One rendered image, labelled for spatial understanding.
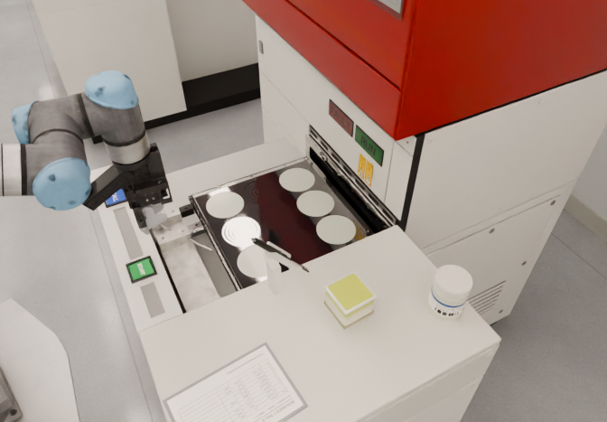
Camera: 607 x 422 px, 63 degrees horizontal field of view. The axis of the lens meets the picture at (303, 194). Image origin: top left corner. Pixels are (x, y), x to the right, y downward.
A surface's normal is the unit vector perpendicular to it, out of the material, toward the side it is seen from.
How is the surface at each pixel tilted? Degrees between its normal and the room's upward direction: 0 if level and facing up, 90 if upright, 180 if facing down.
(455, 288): 0
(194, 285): 0
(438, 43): 90
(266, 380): 0
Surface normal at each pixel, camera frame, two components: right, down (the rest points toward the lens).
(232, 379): 0.00, -0.73
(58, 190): 0.40, 0.65
